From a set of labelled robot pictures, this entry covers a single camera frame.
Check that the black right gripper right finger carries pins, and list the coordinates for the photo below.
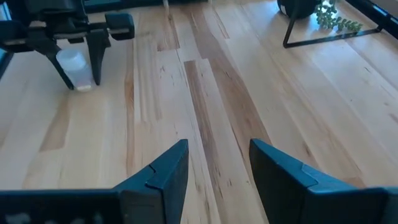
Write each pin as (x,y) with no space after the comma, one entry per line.
(283,186)

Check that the wooden shelf black metal frame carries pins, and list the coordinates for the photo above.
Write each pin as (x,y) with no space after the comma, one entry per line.
(329,38)

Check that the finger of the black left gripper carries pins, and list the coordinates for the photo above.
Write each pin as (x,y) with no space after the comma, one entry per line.
(98,56)
(54,57)

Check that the clear bottle with green label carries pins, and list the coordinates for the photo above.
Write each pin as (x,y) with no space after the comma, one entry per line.
(76,71)

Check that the potted green succulent plant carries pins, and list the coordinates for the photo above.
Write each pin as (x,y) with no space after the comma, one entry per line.
(306,7)

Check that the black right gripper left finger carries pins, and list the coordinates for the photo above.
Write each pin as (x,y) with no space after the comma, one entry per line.
(158,193)

